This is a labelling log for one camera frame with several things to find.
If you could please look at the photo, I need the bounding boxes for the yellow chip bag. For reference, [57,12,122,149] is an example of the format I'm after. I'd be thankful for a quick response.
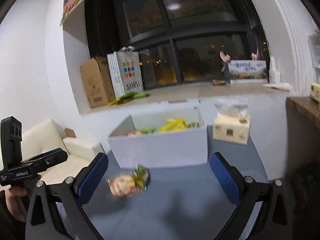
[158,118,193,132]

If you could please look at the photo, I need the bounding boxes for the beige round cake pack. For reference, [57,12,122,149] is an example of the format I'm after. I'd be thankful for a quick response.
[128,128,156,137]

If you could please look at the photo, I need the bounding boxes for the person's left hand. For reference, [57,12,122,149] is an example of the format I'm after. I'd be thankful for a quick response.
[5,186,28,223]

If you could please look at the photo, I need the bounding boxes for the cream sofa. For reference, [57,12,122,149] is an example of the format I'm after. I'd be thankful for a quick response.
[21,119,104,185]

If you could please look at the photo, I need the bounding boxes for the green pea snack packet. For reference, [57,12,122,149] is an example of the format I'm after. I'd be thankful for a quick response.
[107,165,150,199]

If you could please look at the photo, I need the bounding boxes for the tissue paper pack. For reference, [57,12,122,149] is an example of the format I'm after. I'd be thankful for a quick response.
[213,99,251,145]

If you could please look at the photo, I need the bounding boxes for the wooden side table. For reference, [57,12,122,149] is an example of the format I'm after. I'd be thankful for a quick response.
[286,96,320,129]

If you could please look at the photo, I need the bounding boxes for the white cardboard box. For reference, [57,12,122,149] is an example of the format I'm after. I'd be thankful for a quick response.
[107,106,208,168]

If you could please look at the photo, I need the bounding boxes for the brown cardboard box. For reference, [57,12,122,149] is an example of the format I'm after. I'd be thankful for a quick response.
[80,57,116,108]

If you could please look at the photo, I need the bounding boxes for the green snack packets on sill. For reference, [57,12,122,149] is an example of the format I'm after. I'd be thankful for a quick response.
[107,92,150,106]

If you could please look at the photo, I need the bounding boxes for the white spray bottle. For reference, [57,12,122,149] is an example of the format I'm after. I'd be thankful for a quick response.
[269,56,281,84]

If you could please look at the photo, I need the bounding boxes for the dark blue gift box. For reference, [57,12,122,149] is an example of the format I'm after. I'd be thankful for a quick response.
[221,62,231,83]

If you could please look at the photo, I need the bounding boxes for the white SANFU shopping bag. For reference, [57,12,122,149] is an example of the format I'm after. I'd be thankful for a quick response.
[107,46,144,99]

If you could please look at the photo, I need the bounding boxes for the printed long gift box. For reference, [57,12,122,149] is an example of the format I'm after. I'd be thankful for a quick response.
[227,60,268,85]

